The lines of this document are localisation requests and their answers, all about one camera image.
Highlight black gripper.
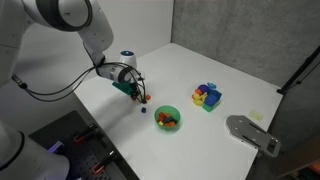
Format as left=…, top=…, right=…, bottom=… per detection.
left=129, top=75, right=146, bottom=104

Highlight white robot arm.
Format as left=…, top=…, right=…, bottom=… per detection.
left=0, top=0, right=144, bottom=180

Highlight blue small block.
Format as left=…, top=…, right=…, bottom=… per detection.
left=141, top=107, right=147, bottom=113

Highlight green plastic bowl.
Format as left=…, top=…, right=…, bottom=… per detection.
left=154, top=105, right=181, bottom=131

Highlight blocks inside green bowl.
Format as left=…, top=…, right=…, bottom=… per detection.
left=157, top=112, right=178, bottom=127

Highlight upper black orange clamp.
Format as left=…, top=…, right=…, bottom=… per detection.
left=73, top=124, right=97, bottom=144

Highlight black orange clamp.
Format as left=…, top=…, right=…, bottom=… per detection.
left=73, top=124, right=97, bottom=144
left=92, top=151, right=116, bottom=174

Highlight colourful toy pile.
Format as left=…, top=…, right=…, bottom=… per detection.
left=192, top=83, right=216, bottom=106

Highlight teal box of toys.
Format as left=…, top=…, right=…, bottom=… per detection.
left=202, top=90, right=222, bottom=112

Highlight black perforated base board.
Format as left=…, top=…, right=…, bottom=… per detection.
left=29, top=111, right=139, bottom=180

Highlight lower black orange clamp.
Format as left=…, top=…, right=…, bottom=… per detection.
left=92, top=151, right=116, bottom=174

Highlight grey metal mounting plate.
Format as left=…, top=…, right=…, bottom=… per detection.
left=225, top=115, right=281, bottom=157

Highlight pale yellow sticker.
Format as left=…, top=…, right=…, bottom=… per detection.
left=249, top=111, right=264, bottom=121

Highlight black tripod leg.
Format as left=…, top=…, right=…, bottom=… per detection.
left=276, top=45, right=320, bottom=95

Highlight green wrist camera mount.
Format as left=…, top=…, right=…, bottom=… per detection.
left=112, top=82, right=133, bottom=95

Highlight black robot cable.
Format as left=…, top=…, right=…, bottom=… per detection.
left=11, top=62, right=147, bottom=103

